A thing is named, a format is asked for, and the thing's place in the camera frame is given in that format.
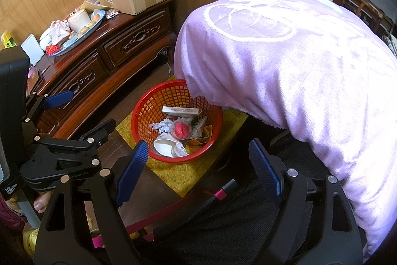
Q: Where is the yellow patterned cloth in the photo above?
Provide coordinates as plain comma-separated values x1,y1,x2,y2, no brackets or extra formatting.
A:
115,76,249,198

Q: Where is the carved wooden dresser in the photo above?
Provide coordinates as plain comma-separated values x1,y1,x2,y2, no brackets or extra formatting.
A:
26,0,174,140

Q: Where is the white box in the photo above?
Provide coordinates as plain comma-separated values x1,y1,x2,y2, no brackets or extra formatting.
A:
162,106,201,117

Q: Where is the red plastic mesh basket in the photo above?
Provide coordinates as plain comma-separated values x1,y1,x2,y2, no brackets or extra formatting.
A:
131,79,224,164

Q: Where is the white round container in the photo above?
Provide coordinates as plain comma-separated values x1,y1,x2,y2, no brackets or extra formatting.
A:
67,11,90,33

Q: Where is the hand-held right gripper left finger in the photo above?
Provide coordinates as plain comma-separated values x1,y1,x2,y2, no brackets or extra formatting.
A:
34,140,150,265

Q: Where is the person's left hand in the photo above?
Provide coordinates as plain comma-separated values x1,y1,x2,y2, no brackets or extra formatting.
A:
3,189,55,214

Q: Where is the person's left forearm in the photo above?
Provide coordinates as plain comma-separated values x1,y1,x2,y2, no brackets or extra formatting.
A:
0,197,27,234

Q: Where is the pink and black bar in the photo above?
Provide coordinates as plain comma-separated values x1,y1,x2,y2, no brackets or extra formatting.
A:
91,178,238,250

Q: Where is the small white mirror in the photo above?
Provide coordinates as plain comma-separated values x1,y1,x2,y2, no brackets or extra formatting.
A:
20,34,45,65

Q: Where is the pink snack packet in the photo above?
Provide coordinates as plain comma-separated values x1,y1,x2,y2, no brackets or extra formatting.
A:
49,20,72,45

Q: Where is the purple printed blanket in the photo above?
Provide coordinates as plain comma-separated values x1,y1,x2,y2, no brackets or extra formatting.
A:
174,0,397,265

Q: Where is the blue oval tray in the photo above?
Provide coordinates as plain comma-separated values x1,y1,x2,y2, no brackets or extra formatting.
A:
46,9,106,57

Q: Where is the pink plastic cup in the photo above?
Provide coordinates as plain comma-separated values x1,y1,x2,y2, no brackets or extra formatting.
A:
172,117,194,140

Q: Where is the small green box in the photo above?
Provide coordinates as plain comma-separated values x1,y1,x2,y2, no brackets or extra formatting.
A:
0,30,16,46

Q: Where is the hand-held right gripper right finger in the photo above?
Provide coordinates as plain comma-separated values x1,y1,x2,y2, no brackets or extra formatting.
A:
248,138,365,265

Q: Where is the orange yellow packet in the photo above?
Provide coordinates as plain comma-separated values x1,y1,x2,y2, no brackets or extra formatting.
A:
186,125,214,146

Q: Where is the white paper cup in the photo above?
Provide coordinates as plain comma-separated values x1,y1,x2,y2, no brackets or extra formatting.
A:
153,133,189,158

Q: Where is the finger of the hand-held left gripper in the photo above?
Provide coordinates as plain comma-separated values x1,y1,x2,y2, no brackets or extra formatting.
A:
22,90,74,129
34,118,117,149

